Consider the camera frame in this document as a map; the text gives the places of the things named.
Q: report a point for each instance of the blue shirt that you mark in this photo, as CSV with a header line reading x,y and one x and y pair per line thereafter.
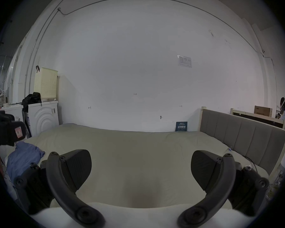
x,y
21,159

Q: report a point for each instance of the bed with beige sheet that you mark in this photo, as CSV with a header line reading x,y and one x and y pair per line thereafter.
x,y
137,155

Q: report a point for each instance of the dark blue card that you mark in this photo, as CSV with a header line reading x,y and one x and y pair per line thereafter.
x,y
181,126

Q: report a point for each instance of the cream perforated laundry basket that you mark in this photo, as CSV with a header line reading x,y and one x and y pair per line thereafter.
x,y
46,83

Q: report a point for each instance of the grey padded headboard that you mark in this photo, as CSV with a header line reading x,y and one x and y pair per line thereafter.
x,y
239,132

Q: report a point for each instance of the white washing machine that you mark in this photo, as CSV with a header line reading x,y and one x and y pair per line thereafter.
x,y
44,119

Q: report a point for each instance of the white paper sheet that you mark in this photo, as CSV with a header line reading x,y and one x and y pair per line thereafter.
x,y
184,61

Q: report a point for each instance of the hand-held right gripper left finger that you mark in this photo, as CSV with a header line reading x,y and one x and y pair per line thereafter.
x,y
61,189

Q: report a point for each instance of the black bag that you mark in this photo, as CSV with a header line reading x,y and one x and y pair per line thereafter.
x,y
32,98

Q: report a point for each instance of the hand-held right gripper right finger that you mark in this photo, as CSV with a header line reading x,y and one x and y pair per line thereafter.
x,y
222,186

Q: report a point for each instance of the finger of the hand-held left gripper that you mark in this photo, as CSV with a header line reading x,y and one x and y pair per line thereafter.
x,y
4,132

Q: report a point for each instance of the brown carton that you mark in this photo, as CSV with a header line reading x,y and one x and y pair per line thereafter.
x,y
263,110

